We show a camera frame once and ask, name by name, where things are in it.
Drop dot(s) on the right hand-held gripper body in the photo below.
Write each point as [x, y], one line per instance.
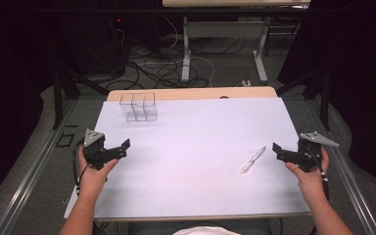
[306, 153]

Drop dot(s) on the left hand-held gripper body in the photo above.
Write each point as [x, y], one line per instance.
[95, 150]

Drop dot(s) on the white pen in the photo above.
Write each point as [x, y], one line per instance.
[253, 160]

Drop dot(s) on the clear acrylic organizer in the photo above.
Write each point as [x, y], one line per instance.
[139, 107]

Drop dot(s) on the person's left hand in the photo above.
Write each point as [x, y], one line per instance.
[93, 178]

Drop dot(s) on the person's right hand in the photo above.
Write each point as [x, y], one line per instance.
[308, 181]

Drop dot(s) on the black metal stand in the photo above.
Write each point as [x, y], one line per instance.
[316, 88]
[68, 81]

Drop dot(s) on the white table cover sheet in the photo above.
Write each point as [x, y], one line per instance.
[196, 156]

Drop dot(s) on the black computer tower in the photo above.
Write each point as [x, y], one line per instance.
[109, 40]

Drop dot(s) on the person's white shirt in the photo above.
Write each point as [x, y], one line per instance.
[205, 230]

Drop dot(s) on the white desk with metal legs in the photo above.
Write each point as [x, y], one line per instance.
[228, 36]

